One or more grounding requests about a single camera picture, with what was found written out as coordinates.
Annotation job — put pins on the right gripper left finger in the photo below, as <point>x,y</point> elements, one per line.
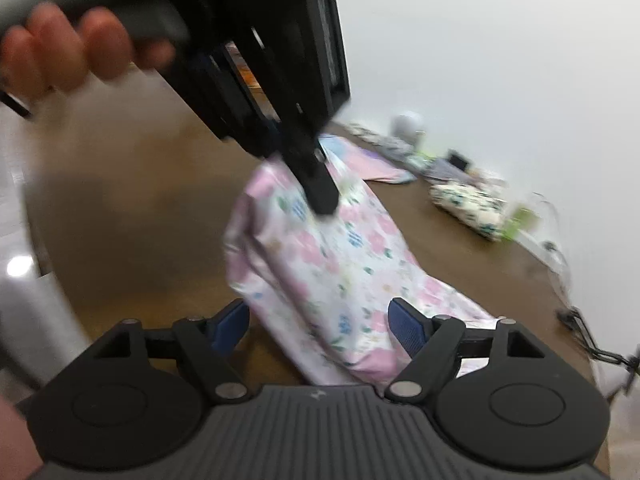
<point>204,347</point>

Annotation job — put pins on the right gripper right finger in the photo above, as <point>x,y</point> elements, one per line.
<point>432,345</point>

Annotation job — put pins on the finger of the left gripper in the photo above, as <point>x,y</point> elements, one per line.
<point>308,162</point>

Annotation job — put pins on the pink floral garment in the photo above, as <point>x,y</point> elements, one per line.
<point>321,286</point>

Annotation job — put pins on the person's left hand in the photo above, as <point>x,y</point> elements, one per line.
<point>57,44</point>

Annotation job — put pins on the white power strip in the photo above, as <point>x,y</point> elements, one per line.
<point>364,133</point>

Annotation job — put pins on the pink blue purple garment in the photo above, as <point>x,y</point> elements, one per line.
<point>368,165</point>

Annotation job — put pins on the white robot figurine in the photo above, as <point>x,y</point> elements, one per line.
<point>407,126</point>

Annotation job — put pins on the green white small box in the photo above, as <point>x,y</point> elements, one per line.
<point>418,162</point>

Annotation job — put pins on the grey storage tin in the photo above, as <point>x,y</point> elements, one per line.
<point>443,171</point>

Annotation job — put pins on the cream green floral pouch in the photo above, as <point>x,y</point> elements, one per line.
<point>480,211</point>

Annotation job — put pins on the small black box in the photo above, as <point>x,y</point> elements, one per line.
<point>458,160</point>

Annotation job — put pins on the green liquid bottle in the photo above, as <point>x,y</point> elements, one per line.
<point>522,219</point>

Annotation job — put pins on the white crumpled tissue pack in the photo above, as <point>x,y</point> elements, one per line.
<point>488,179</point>

